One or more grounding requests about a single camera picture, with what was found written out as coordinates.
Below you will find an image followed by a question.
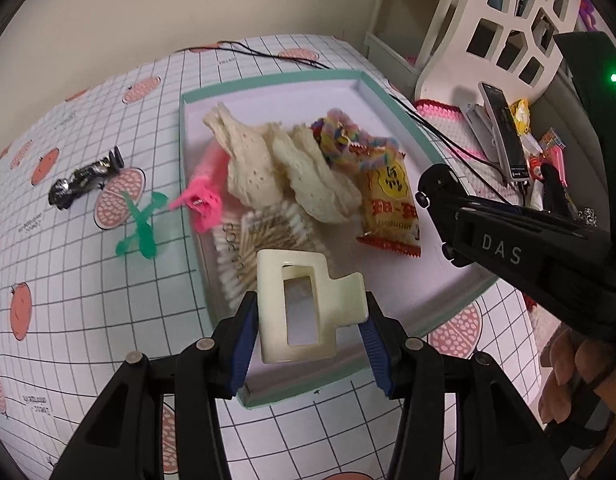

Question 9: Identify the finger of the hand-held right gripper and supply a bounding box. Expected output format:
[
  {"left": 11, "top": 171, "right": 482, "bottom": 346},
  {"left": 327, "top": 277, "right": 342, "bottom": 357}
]
[
  {"left": 417, "top": 162, "right": 488, "bottom": 268},
  {"left": 538, "top": 162, "right": 578, "bottom": 220}
]

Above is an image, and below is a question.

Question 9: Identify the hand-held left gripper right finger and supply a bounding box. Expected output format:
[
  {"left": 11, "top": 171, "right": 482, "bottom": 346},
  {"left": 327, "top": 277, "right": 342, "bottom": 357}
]
[{"left": 358, "top": 292, "right": 568, "bottom": 480}]

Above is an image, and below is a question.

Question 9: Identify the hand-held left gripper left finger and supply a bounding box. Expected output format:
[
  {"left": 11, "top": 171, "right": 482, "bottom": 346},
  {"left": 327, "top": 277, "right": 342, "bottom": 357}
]
[{"left": 48, "top": 290, "right": 261, "bottom": 480}]

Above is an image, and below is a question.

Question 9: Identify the cream hair claw clip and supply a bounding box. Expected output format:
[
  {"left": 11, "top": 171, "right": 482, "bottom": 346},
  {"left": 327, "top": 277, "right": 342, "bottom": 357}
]
[{"left": 256, "top": 249, "right": 371, "bottom": 365}]

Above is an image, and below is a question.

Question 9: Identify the teal-edged white tray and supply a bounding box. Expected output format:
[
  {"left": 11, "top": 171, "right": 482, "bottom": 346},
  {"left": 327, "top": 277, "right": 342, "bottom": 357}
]
[{"left": 177, "top": 70, "right": 501, "bottom": 410}]

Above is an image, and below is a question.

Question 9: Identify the person's right hand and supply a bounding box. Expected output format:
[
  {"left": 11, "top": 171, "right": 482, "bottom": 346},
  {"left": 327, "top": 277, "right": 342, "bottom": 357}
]
[{"left": 538, "top": 329, "right": 616, "bottom": 427}]

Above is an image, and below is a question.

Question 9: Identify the pink plastic item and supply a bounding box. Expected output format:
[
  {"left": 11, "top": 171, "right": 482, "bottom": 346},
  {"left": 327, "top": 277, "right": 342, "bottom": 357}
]
[{"left": 550, "top": 147, "right": 569, "bottom": 196}]

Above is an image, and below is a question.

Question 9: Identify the yellow snack packet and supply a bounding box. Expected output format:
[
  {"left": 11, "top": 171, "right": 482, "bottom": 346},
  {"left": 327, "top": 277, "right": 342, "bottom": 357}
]
[{"left": 355, "top": 157, "right": 423, "bottom": 259}]

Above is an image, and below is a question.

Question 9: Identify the small puzzle cube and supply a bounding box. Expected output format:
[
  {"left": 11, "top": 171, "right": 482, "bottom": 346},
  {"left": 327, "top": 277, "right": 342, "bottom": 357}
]
[{"left": 538, "top": 127, "right": 568, "bottom": 151}]

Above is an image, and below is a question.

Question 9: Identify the pink crochet mat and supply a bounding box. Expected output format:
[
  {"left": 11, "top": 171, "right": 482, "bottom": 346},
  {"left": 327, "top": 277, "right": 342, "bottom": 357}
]
[{"left": 413, "top": 99, "right": 528, "bottom": 196}]

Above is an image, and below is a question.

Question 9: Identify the black smartphone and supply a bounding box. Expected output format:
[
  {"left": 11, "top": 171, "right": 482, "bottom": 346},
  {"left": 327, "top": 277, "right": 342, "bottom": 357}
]
[{"left": 478, "top": 81, "right": 532, "bottom": 183}]

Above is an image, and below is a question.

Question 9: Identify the small yellow packet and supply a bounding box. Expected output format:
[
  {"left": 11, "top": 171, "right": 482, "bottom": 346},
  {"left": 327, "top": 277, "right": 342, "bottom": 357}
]
[{"left": 510, "top": 99, "right": 533, "bottom": 136}]

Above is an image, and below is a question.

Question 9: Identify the cotton swab packet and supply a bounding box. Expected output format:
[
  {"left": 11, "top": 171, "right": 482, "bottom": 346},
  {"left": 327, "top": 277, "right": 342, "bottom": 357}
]
[{"left": 212, "top": 200, "right": 329, "bottom": 311}]

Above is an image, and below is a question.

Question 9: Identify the cream lace cloth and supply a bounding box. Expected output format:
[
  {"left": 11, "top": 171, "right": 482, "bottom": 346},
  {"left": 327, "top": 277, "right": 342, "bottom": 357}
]
[
  {"left": 202, "top": 101, "right": 291, "bottom": 211},
  {"left": 272, "top": 122, "right": 365, "bottom": 225}
]

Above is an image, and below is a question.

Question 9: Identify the grid printed tablecloth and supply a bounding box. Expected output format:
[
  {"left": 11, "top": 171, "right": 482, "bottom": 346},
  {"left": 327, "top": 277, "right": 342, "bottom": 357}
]
[{"left": 0, "top": 35, "right": 538, "bottom": 480}]

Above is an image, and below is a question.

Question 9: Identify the green plastic clip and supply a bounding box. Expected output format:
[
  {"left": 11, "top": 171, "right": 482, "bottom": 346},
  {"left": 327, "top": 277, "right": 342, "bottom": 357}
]
[{"left": 114, "top": 191, "right": 169, "bottom": 260}]

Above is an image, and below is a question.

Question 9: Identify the pink hair roller clip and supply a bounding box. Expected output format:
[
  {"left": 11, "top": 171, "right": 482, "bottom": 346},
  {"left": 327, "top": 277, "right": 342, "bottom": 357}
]
[{"left": 169, "top": 140, "right": 233, "bottom": 235}]

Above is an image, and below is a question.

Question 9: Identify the white shelf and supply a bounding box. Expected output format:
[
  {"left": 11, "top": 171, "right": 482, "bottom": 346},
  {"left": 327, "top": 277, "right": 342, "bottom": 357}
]
[{"left": 363, "top": 0, "right": 468, "bottom": 68}]

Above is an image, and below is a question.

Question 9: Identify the black cable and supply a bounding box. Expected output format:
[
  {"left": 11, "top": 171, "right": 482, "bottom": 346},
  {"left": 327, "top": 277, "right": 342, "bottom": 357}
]
[{"left": 175, "top": 40, "right": 531, "bottom": 201}]

